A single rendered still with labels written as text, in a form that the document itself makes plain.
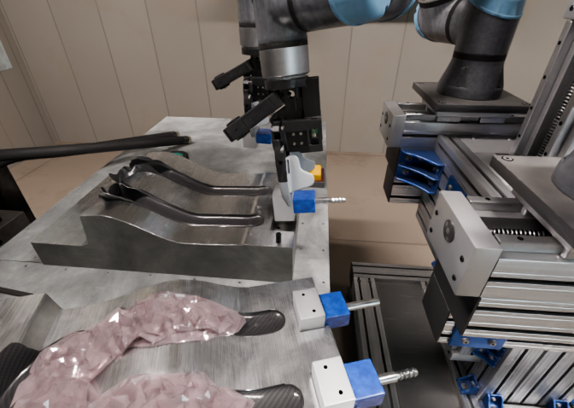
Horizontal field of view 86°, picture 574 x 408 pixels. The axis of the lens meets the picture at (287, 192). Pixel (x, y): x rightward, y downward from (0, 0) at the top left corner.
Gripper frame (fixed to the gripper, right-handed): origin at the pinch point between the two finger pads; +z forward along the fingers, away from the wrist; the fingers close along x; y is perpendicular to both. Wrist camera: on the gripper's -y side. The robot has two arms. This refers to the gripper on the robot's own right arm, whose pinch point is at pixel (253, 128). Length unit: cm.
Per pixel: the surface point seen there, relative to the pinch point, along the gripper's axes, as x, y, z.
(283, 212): -32.1, 13.3, 3.3
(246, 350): -55, 12, 9
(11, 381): -63, -14, 8
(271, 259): -38.0, 12.0, 9.3
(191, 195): -24.9, -7.7, 6.0
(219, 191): -20.6, -3.1, 7.4
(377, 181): 144, 60, 95
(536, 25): 204, 164, -12
